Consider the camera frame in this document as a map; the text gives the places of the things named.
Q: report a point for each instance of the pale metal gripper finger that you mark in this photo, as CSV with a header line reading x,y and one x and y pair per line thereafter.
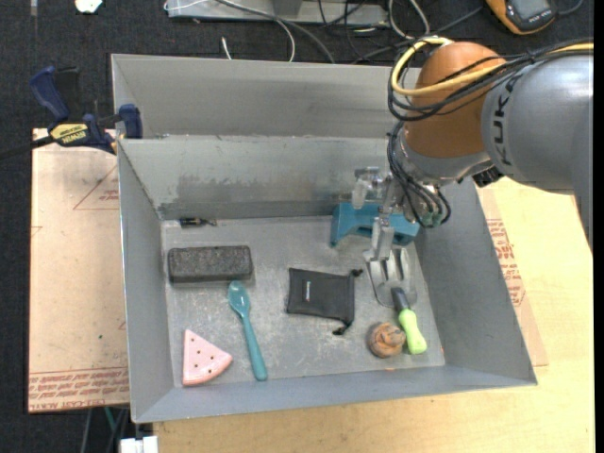
x,y
380,241
364,191

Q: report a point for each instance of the teal plastic toy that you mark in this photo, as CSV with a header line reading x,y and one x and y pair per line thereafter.
x,y
351,224

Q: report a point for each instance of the brown toy animal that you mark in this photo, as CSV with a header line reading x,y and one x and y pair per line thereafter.
x,y
384,340

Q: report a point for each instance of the grey metal bin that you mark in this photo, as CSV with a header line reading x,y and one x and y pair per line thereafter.
x,y
302,342

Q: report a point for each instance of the teal plastic spoon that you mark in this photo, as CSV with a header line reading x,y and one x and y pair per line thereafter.
x,y
249,328

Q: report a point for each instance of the dark grey flat block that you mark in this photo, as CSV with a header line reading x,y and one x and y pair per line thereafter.
x,y
210,263

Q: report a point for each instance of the small black and brass tool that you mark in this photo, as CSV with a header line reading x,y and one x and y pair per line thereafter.
x,y
193,222

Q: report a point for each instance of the pink toy watermelon slice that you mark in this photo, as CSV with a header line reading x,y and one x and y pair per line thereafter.
x,y
203,361

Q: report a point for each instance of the brown cardboard board, red print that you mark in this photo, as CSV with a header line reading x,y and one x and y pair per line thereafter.
x,y
75,262

